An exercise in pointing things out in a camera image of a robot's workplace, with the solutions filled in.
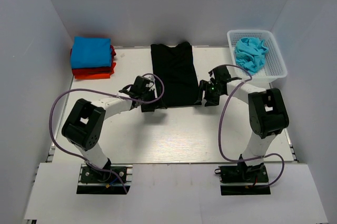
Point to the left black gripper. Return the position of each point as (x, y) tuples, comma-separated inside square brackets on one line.
[(154, 105)]

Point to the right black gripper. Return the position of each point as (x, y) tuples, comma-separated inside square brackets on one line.
[(204, 85)]

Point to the black t shirt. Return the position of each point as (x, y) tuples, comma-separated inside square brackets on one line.
[(175, 67)]

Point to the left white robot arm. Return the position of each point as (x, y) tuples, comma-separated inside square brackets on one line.
[(84, 124)]

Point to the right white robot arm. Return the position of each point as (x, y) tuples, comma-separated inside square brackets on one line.
[(267, 112)]

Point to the folded red t shirt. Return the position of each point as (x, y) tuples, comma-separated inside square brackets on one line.
[(113, 50)]

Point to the crumpled light blue t shirt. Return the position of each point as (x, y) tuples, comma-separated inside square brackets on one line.
[(250, 54)]

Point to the folded orange t shirt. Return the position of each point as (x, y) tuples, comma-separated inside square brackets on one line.
[(93, 76)]

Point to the white plastic basket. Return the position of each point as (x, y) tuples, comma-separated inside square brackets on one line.
[(274, 67)]

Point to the folded blue t shirt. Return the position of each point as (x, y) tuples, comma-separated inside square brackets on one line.
[(91, 53)]

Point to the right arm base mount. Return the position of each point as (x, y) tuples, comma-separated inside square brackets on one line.
[(234, 181)]

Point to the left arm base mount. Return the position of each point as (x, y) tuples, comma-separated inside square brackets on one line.
[(92, 183)]

